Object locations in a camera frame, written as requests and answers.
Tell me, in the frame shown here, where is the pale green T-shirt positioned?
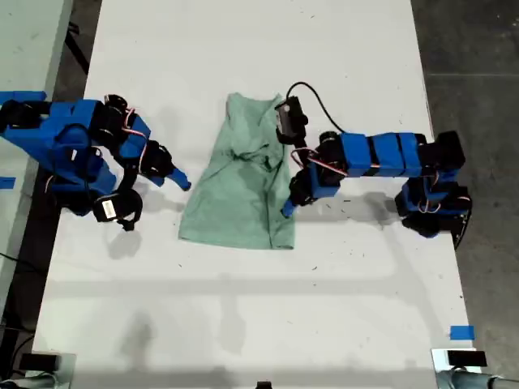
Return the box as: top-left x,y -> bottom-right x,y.
178,92 -> 297,251

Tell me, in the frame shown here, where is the long blue tape strip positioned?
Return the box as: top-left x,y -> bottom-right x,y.
0,90 -> 47,102

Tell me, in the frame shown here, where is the small black box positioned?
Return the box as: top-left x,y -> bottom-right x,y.
19,353 -> 61,370
447,350 -> 487,367

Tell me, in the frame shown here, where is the grey blue tube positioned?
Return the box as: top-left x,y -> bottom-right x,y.
435,369 -> 519,389
0,371 -> 58,389

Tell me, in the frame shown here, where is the black camera stalk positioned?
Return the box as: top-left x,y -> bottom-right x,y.
292,135 -> 312,163
120,160 -> 139,196

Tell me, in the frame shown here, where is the black camera box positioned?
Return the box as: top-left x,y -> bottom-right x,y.
274,96 -> 309,146
92,189 -> 144,233

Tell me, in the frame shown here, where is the black camera cable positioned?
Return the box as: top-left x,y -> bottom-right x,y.
285,81 -> 348,135

